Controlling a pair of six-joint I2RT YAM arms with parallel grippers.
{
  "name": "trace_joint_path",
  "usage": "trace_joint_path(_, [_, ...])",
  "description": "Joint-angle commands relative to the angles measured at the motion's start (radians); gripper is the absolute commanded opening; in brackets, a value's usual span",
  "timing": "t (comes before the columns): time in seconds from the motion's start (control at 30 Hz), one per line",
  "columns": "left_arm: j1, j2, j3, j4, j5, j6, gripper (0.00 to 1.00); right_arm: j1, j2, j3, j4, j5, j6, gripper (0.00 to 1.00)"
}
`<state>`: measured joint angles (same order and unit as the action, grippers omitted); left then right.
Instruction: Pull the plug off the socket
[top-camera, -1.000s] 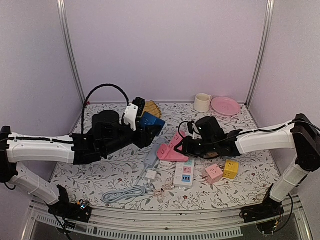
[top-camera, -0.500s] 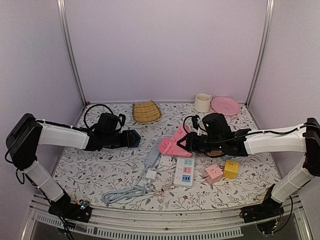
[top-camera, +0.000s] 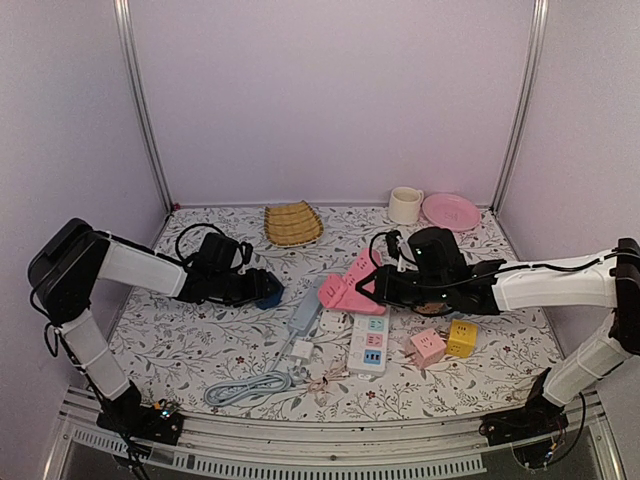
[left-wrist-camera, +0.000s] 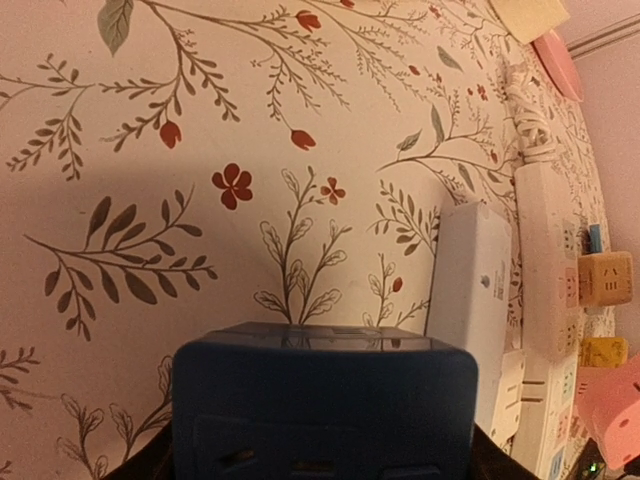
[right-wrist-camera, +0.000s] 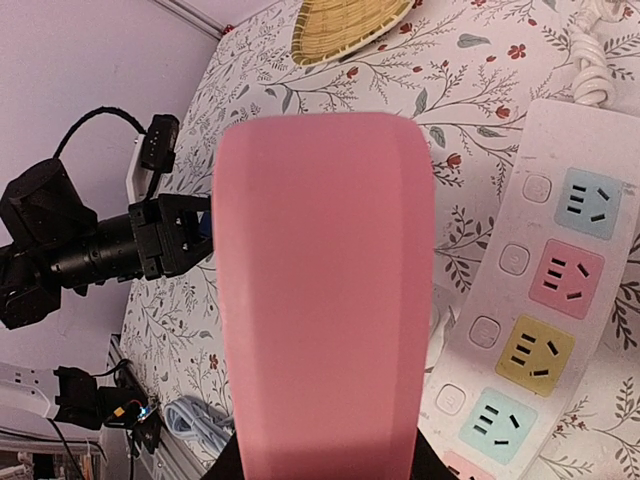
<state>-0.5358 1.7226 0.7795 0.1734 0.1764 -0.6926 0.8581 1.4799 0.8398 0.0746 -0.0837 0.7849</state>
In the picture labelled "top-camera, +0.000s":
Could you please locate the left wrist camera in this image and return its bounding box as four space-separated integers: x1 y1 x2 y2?
174 223 253 276

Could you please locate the grey power strip cord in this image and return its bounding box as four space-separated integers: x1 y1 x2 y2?
202 367 309 414

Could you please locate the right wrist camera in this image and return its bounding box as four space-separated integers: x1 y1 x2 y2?
408 227 469 284

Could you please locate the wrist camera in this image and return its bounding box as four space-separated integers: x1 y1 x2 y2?
174 223 253 276
408 227 469 284

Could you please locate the beige cube socket adapter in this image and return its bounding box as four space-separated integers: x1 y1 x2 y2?
411 303 452 317

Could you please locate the pink triangular power strip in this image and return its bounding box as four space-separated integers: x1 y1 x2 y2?
318 248 386 316

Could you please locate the woven bamboo tray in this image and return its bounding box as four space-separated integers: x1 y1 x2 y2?
264 201 324 248

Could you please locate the cream ceramic mug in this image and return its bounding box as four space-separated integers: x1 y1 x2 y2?
387 186 424 225

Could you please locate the grey-blue small power strip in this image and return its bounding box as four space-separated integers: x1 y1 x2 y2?
287 276 326 337

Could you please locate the dark blue cube adapter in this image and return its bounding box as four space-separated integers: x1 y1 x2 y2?
255 289 284 310

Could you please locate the right aluminium frame post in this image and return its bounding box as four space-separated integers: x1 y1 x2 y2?
490 0 549 218

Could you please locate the pink plate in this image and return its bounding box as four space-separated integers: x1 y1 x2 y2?
422 193 481 232

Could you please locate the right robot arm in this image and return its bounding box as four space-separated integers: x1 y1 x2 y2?
355 238 639 436

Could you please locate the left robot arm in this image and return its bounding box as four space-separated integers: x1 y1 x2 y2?
27 218 284 434

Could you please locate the front aluminium rail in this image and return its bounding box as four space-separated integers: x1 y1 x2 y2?
44 388 626 479

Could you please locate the yellow cube socket adapter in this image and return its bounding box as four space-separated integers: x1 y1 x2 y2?
445 320 478 358

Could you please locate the aluminium frame post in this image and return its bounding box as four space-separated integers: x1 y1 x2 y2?
490 0 549 218
113 0 174 213

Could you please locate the pink cube socket adapter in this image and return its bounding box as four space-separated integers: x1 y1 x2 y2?
404 328 446 370

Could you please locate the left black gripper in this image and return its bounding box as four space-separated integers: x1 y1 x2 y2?
211 267 279 308

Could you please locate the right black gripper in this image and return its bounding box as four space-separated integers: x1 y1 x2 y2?
357 263 451 309

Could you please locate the left aluminium frame post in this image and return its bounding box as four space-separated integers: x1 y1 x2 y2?
113 0 174 213

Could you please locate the floral tablecloth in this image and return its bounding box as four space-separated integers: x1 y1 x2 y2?
110 206 561 422

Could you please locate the white power strip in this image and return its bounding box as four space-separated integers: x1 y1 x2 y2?
346 310 390 378

